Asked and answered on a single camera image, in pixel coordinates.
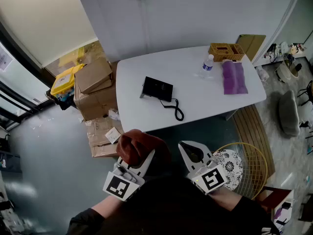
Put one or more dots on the person's left forearm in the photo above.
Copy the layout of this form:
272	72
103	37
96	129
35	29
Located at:
107	207

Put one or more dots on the white paper window sign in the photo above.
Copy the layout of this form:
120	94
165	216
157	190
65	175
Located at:
4	59

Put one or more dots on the brown cloth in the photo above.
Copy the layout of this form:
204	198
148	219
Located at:
137	143

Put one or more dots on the clear plastic water bottle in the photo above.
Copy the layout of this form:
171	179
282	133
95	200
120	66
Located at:
207	66

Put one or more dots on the floral seat cushion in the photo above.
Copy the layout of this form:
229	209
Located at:
232	165

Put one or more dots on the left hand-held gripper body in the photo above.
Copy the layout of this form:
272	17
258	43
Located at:
117	186

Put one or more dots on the person's right forearm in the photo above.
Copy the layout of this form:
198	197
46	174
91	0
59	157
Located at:
225	198

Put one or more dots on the purple cloth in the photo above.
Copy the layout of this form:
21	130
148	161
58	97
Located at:
233	78

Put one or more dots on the white paper slip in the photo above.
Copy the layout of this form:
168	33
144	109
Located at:
113	135

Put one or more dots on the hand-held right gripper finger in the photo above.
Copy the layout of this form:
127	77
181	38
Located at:
187	161
205	153

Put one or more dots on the wooden slat panel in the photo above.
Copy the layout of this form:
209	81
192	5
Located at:
252	128

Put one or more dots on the black bin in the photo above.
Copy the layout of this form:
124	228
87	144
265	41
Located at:
62	103

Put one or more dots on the small cardboard box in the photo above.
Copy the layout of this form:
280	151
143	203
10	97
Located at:
93	75

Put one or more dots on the crumpled clear plastic wrap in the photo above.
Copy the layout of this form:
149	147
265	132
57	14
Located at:
113	114

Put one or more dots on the yellow bin lid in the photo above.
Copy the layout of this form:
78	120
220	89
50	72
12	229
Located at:
64	79

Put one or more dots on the red-brown stool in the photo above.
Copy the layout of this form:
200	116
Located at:
276	197

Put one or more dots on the flattened cardboard sheet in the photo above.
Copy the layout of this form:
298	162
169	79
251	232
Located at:
97	138

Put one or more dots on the black desk telephone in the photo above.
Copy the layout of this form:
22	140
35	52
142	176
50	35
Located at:
157	88

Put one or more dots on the olive flat cardboard panel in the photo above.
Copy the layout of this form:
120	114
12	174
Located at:
252	45

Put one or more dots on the black metal chair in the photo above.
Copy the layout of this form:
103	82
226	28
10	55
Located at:
310	92

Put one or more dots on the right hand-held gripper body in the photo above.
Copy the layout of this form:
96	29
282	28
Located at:
210	179

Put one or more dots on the wicker basket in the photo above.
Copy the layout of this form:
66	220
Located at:
220	54

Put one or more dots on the person's black clothing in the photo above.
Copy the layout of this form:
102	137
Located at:
171	204

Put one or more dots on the round white tub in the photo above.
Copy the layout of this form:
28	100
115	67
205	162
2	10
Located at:
284	71

